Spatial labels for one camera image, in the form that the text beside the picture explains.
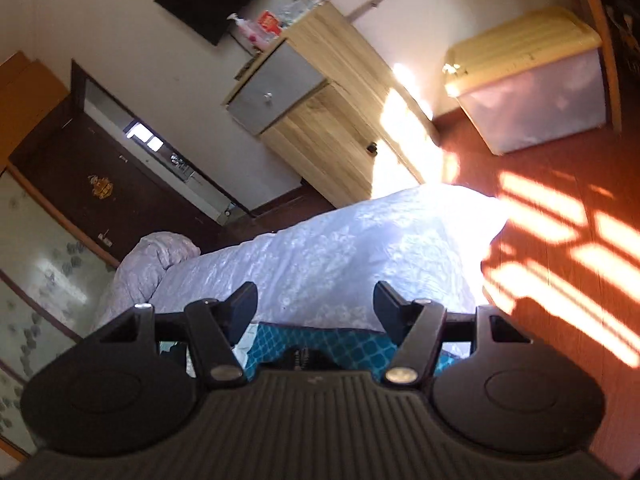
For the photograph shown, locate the light wooden cabinet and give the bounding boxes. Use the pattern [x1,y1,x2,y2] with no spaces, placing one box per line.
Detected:
[222,0,442,209]

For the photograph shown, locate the wardrobe with frosted glass doors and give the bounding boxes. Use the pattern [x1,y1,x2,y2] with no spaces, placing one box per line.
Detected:
[0,51,122,462]

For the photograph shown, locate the white pump bottle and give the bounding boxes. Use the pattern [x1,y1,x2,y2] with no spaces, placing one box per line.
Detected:
[226,12,262,47]

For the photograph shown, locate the black pants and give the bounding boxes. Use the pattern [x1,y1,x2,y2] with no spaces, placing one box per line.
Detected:
[277,345,347,373]

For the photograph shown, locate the clear storage box yellow lid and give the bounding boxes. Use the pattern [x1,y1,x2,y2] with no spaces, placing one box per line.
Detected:
[442,6,609,156]

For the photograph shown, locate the teal patterned blanket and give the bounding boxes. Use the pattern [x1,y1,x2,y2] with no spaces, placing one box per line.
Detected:
[244,322,462,378]

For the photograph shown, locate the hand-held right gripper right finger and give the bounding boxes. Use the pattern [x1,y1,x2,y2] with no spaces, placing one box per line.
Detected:
[373,280,533,387]

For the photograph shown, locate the red packet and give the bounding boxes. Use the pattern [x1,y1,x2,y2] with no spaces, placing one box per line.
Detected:
[257,9,282,37]

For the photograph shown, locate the white floral quilt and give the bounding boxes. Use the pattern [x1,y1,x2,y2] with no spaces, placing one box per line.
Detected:
[149,184,512,333]

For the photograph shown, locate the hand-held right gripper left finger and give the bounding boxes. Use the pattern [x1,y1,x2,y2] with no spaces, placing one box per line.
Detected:
[97,281,259,389]

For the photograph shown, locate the dark brown door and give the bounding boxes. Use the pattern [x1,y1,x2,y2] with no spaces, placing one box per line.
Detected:
[9,59,252,267]

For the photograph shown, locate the curved wooden furniture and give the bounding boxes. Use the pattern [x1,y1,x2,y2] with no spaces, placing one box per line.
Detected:
[569,0,640,134]

